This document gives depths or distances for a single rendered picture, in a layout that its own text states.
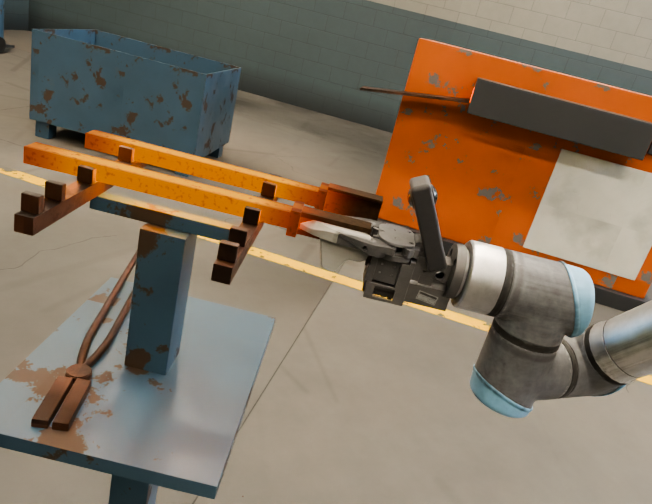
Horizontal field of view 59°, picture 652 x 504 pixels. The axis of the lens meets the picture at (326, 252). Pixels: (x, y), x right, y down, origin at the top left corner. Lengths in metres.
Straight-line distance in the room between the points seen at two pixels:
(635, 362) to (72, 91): 3.98
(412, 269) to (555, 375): 0.25
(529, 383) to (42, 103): 4.06
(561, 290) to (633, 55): 7.20
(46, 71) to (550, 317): 4.03
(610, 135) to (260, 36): 5.57
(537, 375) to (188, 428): 0.45
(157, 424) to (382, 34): 7.26
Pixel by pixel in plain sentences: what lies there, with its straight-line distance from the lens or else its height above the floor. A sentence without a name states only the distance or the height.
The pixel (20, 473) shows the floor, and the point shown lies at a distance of 1.79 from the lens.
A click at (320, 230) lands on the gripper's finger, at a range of 0.71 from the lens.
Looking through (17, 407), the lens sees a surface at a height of 0.76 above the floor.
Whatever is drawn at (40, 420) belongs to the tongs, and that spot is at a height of 0.77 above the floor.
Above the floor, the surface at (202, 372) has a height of 0.76.
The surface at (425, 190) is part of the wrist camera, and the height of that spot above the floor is 1.11.
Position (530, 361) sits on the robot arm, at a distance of 0.79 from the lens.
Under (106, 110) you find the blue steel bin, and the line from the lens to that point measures 4.27.
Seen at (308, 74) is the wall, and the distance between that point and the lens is 8.02.
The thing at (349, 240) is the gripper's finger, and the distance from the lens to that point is 0.70.
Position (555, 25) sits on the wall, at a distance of 7.76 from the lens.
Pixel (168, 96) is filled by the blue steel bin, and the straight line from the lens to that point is 4.06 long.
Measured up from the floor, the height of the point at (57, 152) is 1.03.
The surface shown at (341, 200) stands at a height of 1.03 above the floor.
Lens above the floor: 1.27
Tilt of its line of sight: 22 degrees down
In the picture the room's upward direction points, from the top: 14 degrees clockwise
